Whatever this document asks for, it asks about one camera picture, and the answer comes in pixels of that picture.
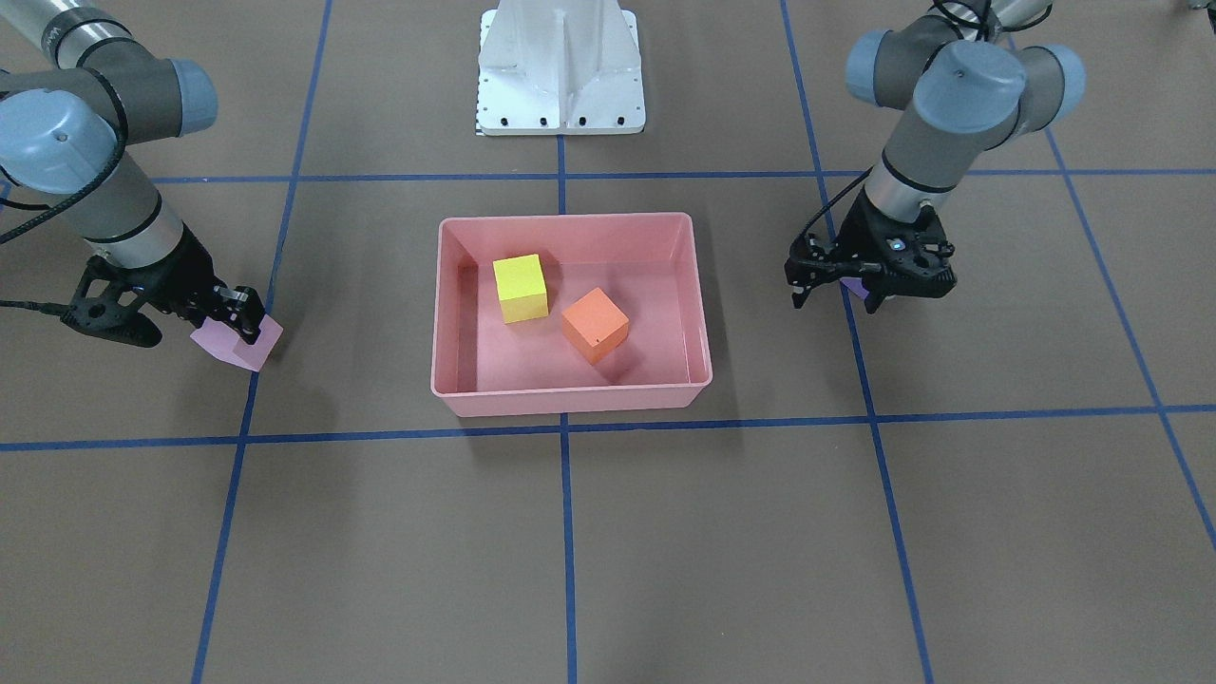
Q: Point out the orange foam block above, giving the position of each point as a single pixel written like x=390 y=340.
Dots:
x=594 y=325

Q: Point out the pink foam block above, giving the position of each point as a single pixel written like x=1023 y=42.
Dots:
x=225 y=344

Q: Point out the yellow foam block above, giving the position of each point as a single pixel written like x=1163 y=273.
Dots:
x=522 y=290

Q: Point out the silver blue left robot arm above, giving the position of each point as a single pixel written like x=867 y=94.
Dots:
x=960 y=93

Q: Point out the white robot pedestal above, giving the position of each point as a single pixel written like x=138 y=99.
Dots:
x=559 y=68

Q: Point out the pink plastic bin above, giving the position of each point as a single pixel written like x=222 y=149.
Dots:
x=646 y=262

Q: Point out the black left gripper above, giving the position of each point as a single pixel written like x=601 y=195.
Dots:
x=861 y=224

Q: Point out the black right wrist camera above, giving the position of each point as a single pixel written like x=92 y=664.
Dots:
x=107 y=305

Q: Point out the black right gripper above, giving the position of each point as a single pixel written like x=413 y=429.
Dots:
x=183 y=273

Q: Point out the purple foam block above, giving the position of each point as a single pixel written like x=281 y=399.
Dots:
x=856 y=286

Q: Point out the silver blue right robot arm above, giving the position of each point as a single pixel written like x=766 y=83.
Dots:
x=66 y=132

